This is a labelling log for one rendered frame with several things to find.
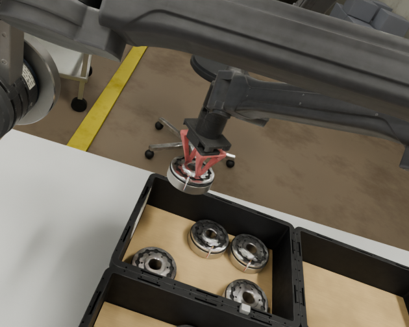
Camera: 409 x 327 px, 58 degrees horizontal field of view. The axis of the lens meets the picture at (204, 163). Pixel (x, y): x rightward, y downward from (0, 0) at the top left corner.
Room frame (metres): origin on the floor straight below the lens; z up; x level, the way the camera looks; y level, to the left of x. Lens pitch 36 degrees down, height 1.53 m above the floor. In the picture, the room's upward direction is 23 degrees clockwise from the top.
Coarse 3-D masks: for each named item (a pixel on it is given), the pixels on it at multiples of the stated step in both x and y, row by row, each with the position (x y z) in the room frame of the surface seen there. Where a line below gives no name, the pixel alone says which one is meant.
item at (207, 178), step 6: (180, 156) 0.68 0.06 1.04; (174, 162) 0.64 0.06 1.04; (180, 162) 0.65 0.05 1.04; (204, 162) 0.69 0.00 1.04; (174, 168) 0.62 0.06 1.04; (180, 168) 0.63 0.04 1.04; (210, 168) 0.68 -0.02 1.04; (180, 174) 0.61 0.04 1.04; (186, 174) 0.62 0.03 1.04; (204, 174) 0.65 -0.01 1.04; (210, 174) 0.66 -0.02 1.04; (192, 180) 0.61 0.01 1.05; (198, 180) 0.61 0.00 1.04; (204, 180) 0.62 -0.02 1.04; (210, 180) 0.63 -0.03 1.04
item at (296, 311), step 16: (160, 176) 0.71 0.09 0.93; (144, 192) 0.64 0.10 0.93; (240, 208) 0.72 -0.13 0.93; (128, 224) 0.52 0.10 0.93; (288, 224) 0.74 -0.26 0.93; (112, 256) 0.44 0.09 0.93; (144, 272) 0.43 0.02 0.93; (192, 288) 0.44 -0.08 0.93; (240, 304) 0.45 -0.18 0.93; (272, 320) 0.45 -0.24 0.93; (288, 320) 0.46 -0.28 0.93
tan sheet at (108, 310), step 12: (108, 312) 0.39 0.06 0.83; (120, 312) 0.40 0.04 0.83; (132, 312) 0.41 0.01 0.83; (96, 324) 0.35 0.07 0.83; (108, 324) 0.36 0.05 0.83; (120, 324) 0.37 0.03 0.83; (132, 324) 0.38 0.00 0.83; (144, 324) 0.39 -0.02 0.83; (156, 324) 0.40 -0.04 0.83; (168, 324) 0.41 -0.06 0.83
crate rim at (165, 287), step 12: (108, 276) 0.39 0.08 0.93; (120, 276) 0.41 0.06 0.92; (132, 276) 0.41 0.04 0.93; (144, 276) 0.42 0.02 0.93; (96, 288) 0.36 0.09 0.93; (156, 288) 0.41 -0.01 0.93; (168, 288) 0.42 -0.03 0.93; (96, 300) 0.35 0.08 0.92; (192, 300) 0.42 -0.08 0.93; (204, 300) 0.43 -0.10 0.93; (228, 312) 0.42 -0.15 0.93; (84, 324) 0.30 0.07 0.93; (264, 324) 0.43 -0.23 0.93; (276, 324) 0.44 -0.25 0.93
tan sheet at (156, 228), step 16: (144, 224) 0.63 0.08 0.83; (160, 224) 0.65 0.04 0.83; (176, 224) 0.68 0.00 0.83; (192, 224) 0.70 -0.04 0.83; (144, 240) 0.59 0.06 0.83; (160, 240) 0.61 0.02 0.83; (176, 240) 0.63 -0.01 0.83; (128, 256) 0.53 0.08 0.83; (176, 256) 0.58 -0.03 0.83; (192, 256) 0.60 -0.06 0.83; (224, 256) 0.64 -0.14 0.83; (272, 256) 0.71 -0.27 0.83; (192, 272) 0.56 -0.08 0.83; (208, 272) 0.57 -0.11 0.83; (224, 272) 0.59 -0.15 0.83; (240, 272) 0.61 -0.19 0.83; (208, 288) 0.53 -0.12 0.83; (224, 288) 0.55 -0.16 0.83
